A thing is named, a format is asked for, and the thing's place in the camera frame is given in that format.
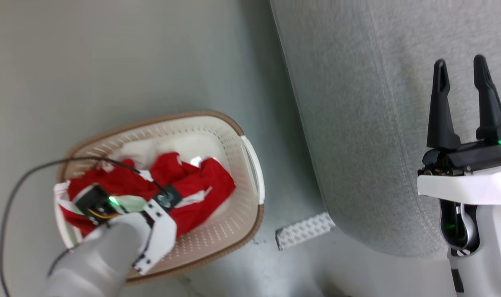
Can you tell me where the thin black cable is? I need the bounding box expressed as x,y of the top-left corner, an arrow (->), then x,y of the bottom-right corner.
0,156 -> 173,297

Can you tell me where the grey fabric sofa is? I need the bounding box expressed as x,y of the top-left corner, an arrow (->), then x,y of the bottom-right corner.
269,0 -> 501,258

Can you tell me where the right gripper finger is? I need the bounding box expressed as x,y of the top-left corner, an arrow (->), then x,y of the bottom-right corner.
426,59 -> 461,150
473,54 -> 501,144

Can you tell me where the red garment white trim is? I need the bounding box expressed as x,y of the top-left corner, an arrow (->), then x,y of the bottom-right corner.
60,152 -> 236,239

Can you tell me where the cream laundry basket brown rim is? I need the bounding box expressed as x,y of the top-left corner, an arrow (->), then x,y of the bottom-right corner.
54,110 -> 265,286

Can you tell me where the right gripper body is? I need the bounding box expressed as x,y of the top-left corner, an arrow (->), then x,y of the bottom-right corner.
418,136 -> 501,205

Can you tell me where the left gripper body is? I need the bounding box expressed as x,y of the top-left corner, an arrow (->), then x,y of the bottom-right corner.
73,184 -> 177,276

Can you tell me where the patterned white floor tape strip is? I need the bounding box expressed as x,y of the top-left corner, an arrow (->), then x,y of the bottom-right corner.
275,212 -> 336,251

